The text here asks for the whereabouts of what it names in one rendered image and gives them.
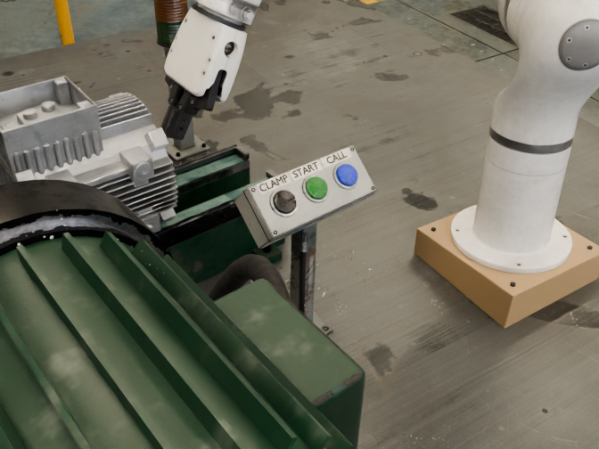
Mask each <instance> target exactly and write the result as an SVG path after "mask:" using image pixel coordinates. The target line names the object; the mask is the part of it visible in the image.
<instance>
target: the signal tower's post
mask: <svg viewBox="0 0 599 449"><path fill-rule="evenodd" d="M157 44H158V45H161V46H164V49H165V58H166V59H167V57H168V52H169V50H170V47H171V45H163V44H161V43H160V42H159V41H158V38H157ZM166 150H167V153H168V155H169V156H171V157H172V158H173V159H174V160H175V161H179V160H181V159H185V158H188V157H191V156H193V155H195V154H198V153H201V152H204V151H207V150H210V147H209V146H208V145H207V144H206V143H204V142H203V141H202V140H201V139H199V138H198V137H197V136H196V135H194V131H193V119H192V120H191V123H190V125H189V127H188V129H187V131H186V134H185V138H184V139H183V140H177V139H173V138H169V139H168V145H167V146H166Z"/></svg>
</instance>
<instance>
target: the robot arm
mask: <svg viewBox="0 0 599 449"><path fill-rule="evenodd" d="M195 1H196V2H198V4H192V7H191V8H190V10H189V12H188V13H187V14H186V16H185V18H184V20H183V22H182V24H181V26H180V28H179V30H178V31H177V33H176V37H175V39H174V41H173V43H172V46H171V47H170V50H169V52H168V57H167V59H166V62H165V66H164V69H165V71H166V73H167V75H166V76H165V81H166V82H167V84H168V86H169V87H170V95H169V98H168V104H170V105H169V106H168V110H167V113H166V115H165V118H164V119H163V122H162V124H161V127H162V128H163V131H164V133H165V135H166V137H168V138H173V139H177V140H183V139H184V138H185V134H186V131H187V129H188V127H189V125H190V123H191V120H192V118H193V115H194V116H195V115H197V113H198V112H199V110H208V111H213V108H214V104H215V101H216V102H224V101H225V100H226V99H227V97H228V95H229V93H230V91H231V88H232V85H233V83H234V79H235V77H236V74H237V71H238V69H239V66H240V63H241V59H242V54H243V51H244V46H245V43H246V37H247V33H246V32H244V31H245V29H246V27H244V26H243V23H246V24H249V25H251V23H252V22H253V20H254V17H255V15H256V12H257V10H258V7H259V5H260V3H261V0H195ZM497 9H498V14H499V19H500V21H501V23H502V25H503V27H504V29H505V31H506V33H507V34H508V35H509V36H510V38H511V39H512V40H513V41H514V43H515V44H517V46H518V47H519V55H520V57H519V63H518V68H517V70H516V73H515V75H514V77H513V80H512V82H511V84H510V85H509V86H508V87H506V88H505V89H503V90H502V91H501V92H500V93H499V94H498V96H497V97H496V100H495V102H494V106H493V110H492V114H491V120H490V126H489V131H488V141H487V147H486V152H485V158H484V163H483V169H482V175H481V180H480V190H479V196H478V201H477V205H475V206H471V207H469V208H466V209H464V210H463V211H461V212H460V213H458V214H457V215H456V216H455V218H454V220H453V222H452V225H451V231H450V232H451V238H452V240H453V243H454V244H455V245H456V247H457V248H458V249H459V250H460V251H461V252H462V253H463V254H464V255H466V256H467V257H468V258H470V259H471V260H473V261H475V262H477V263H479V264H481V265H484V266H487V267H489V268H492V269H496V270H499V271H503V272H508V273H541V272H545V271H548V270H552V269H555V268H556V267H558V266H559V265H561V264H563V263H564V262H565V261H566V260H567V259H568V257H569V256H570V252H571V248H572V238H571V237H570V233H569V232H568V230H567V229H566V228H565V227H564V226H563V225H562V224H561V223H560V222H559V221H557V220H556V219H555V214H556V210H557V207H558V202H559V199H560V195H561V191H562V184H563V180H564V177H565V172H566V168H567V165H568V161H569V156H570V150H571V146H572V142H573V138H574V135H575V130H576V126H577V122H578V115H579V113H580V111H581V109H582V107H583V106H584V104H585V103H586V101H587V100H588V99H589V98H590V97H591V96H592V94H593V93H594V92H595V91H596V90H597V89H598V88H599V0H497ZM191 98H192V99H191Z"/></svg>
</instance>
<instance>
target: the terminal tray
mask: <svg viewBox="0 0 599 449"><path fill-rule="evenodd" d="M59 79H63V80H64V81H63V82H57V80H59ZM82 102H87V105H81V104H80V103H82ZM8 123H9V124H12V125H11V126H10V127H5V126H4V125H5V124H8ZM101 132H102V131H101V126H100V120H99V115H98V109H97V105H96V104H95V103H94V102H93V101H92V100H91V99H90V98H89V97H88V96H87V95H86V94H85V93H84V92H82V91H81V90H80V89H79V88H78V87H77V86H76V85H75V84H74V83H73V82H72V81H71V80H70V79H69V78H68V77H67V76H63V77H59V78H53V79H49V80H46V81H43V82H39V83H35V84H32V85H29V86H23V87H19V88H15V89H13V90H9V91H5V92H2V93H0V155H1V157H2V158H3V159H1V157H0V162H1V164H2V165H3V166H4V168H5V169H6V171H7V172H8V173H9V171H10V172H11V175H12V178H13V177H14V174H16V173H19V172H21V171H24V170H27V169H32V170H33V173H34V174H35V173H36V172H38V173H39V174H41V175H42V174H43V173H44V172H45V169H49V170H50V171H54V167H55V166H58V167H60V168H63V166H64V165H63V164H64V163H68V164H69V165H72V164H73V160H75V159H76V160H77V161H78V162H81V161H82V158H83V157H86V158H87V159H91V158H92V154H95V155H96V156H100V155H101V151H103V140H102V135H101ZM3 160H4V161H3ZM4 162H5V164H6V165H5V164H4ZM6 166H7V167H8V169H9V171H8V169H7V167H6ZM9 175H10V173H9Z"/></svg>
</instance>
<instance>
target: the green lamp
mask: <svg viewBox="0 0 599 449"><path fill-rule="evenodd" d="M155 20H156V18H155ZM181 24H182V21H181V22H177V23H165V22H161V21H158V20H156V28H157V37H158V41H159V42H160V43H161V44H163V45H172V43H173V41H174V39H175V37H176V33H177V31H178V30H179V28H180V26H181Z"/></svg>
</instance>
